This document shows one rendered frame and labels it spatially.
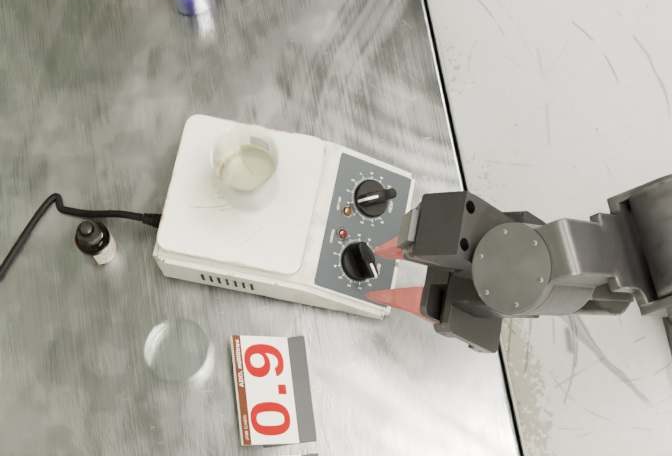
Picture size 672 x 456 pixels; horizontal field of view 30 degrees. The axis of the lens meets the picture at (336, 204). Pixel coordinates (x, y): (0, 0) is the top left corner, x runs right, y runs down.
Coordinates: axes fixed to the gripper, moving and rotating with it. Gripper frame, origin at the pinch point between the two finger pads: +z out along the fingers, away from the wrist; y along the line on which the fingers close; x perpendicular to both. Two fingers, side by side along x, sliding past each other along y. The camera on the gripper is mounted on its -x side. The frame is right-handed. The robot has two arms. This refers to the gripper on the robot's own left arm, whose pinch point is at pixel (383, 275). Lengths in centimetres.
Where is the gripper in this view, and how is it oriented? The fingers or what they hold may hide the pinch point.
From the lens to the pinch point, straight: 95.6
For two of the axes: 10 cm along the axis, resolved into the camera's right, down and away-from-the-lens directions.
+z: -7.7, 0.5, 6.4
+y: -1.9, 9.4, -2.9
